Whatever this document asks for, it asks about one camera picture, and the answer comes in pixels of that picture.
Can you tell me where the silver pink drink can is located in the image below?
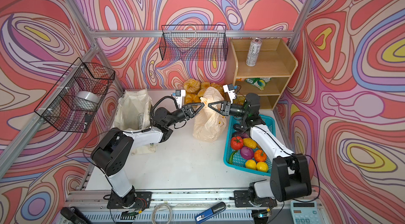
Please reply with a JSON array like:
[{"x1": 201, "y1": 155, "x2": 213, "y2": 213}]
[{"x1": 246, "y1": 38, "x2": 262, "y2": 67}]

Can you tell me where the wooden shelf unit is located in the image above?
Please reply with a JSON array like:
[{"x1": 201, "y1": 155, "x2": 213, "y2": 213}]
[{"x1": 224, "y1": 39, "x2": 298, "y2": 110}]

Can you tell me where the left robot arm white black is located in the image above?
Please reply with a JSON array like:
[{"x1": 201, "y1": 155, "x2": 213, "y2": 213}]
[{"x1": 91, "y1": 103, "x2": 205, "y2": 208}]

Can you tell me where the orange toy pumpkin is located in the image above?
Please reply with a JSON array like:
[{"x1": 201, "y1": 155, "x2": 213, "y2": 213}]
[{"x1": 254, "y1": 150, "x2": 267, "y2": 163}]

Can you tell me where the coiled white cable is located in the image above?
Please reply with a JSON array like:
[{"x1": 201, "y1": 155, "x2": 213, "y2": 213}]
[{"x1": 151, "y1": 202, "x2": 174, "y2": 224}]

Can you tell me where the yellow toy corn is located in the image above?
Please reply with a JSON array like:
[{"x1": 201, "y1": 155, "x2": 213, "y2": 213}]
[{"x1": 243, "y1": 137, "x2": 257, "y2": 149}]

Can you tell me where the purple toy eggplant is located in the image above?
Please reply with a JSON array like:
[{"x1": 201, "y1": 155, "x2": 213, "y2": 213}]
[{"x1": 232, "y1": 132, "x2": 250, "y2": 138}]

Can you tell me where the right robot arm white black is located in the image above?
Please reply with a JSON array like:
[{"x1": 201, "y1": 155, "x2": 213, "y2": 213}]
[{"x1": 208, "y1": 93, "x2": 312, "y2": 206}]

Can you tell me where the white energy drink can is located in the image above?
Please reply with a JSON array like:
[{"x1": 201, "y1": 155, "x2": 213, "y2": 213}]
[{"x1": 138, "y1": 113, "x2": 144, "y2": 129}]

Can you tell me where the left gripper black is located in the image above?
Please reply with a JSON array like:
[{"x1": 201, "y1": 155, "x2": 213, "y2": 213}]
[{"x1": 164, "y1": 105, "x2": 203, "y2": 130}]

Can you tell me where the yellow toy lemon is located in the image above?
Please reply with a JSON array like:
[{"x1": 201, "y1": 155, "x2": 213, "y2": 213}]
[
  {"x1": 256, "y1": 162, "x2": 269, "y2": 173},
  {"x1": 245, "y1": 160, "x2": 257, "y2": 170}
]

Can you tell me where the silver tape roll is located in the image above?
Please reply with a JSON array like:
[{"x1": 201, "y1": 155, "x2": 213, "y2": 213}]
[{"x1": 73, "y1": 91, "x2": 100, "y2": 111}]

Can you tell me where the black wire basket left wall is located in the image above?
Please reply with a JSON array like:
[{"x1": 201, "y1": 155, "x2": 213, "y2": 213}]
[{"x1": 34, "y1": 58, "x2": 116, "y2": 133}]

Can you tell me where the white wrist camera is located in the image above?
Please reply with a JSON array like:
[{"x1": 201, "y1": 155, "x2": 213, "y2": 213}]
[
  {"x1": 223, "y1": 84, "x2": 237, "y2": 103},
  {"x1": 172, "y1": 90, "x2": 186, "y2": 108}
]

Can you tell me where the white calculator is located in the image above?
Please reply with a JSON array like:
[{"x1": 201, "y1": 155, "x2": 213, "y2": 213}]
[{"x1": 290, "y1": 201, "x2": 323, "y2": 224}]

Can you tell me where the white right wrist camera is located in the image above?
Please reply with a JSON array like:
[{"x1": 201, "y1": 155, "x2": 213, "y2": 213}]
[{"x1": 223, "y1": 84, "x2": 237, "y2": 103}]

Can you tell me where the blue black handheld tool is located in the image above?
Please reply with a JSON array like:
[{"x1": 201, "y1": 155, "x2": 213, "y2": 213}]
[{"x1": 195, "y1": 202, "x2": 226, "y2": 224}]

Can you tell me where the red toy tomato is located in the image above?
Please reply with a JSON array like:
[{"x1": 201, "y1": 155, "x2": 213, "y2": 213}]
[{"x1": 231, "y1": 136, "x2": 244, "y2": 151}]

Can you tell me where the black wire basket wall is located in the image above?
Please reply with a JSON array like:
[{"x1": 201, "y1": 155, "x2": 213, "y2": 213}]
[
  {"x1": 34, "y1": 58, "x2": 116, "y2": 133},
  {"x1": 159, "y1": 24, "x2": 228, "y2": 61}
]

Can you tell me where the teal plastic basket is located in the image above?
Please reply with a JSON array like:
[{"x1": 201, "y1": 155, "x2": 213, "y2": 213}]
[{"x1": 223, "y1": 117, "x2": 272, "y2": 176}]

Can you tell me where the striped ring bread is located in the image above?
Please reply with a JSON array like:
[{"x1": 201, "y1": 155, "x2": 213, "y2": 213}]
[{"x1": 185, "y1": 93, "x2": 200, "y2": 104}]

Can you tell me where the purple toy onion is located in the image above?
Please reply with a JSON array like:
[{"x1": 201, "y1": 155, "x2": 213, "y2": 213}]
[{"x1": 239, "y1": 147, "x2": 254, "y2": 160}]

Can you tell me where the translucent beige plastic bag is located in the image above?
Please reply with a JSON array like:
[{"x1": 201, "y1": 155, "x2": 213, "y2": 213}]
[{"x1": 193, "y1": 87, "x2": 227, "y2": 143}]

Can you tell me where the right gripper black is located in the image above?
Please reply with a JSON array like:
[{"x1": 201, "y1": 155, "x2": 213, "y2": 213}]
[{"x1": 208, "y1": 100, "x2": 248, "y2": 117}]

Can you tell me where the sugared bread roll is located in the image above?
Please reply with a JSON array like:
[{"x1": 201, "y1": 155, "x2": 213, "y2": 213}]
[{"x1": 184, "y1": 78, "x2": 201, "y2": 94}]

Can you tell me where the green snack packet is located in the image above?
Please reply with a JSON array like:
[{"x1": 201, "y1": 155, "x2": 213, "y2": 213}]
[{"x1": 244, "y1": 77, "x2": 271, "y2": 91}]

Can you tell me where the white canvas tote bag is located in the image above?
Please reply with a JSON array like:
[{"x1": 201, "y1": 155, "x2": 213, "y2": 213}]
[{"x1": 112, "y1": 90, "x2": 157, "y2": 155}]

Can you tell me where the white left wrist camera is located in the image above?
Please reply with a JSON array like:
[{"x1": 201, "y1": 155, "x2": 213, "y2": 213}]
[{"x1": 172, "y1": 90, "x2": 186, "y2": 108}]

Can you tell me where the yellow toy lemon right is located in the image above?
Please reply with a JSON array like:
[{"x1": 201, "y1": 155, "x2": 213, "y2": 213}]
[{"x1": 256, "y1": 162, "x2": 269, "y2": 173}]

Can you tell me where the black wire basket back wall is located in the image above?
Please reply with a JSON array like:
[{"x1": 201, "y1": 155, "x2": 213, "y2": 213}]
[{"x1": 159, "y1": 24, "x2": 228, "y2": 61}]

